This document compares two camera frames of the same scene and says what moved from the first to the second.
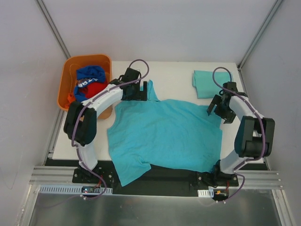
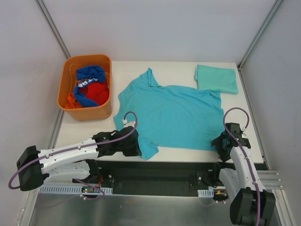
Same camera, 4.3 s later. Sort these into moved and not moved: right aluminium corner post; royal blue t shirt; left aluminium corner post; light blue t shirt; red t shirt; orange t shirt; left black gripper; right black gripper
Moved: right black gripper; light blue t shirt; left black gripper
Not moved: royal blue t shirt; red t shirt; orange t shirt; left aluminium corner post; right aluminium corner post
